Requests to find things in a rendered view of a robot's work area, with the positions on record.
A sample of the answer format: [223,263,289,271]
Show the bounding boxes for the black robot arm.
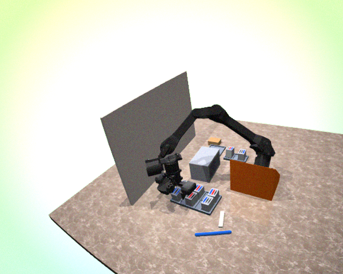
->
[145,104,275,195]

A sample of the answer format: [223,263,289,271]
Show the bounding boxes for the white rectangular bar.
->
[218,211,225,228]

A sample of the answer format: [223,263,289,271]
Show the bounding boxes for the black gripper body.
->
[155,169,197,195]

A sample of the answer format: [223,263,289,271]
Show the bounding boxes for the grey flat panel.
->
[100,71,196,206]

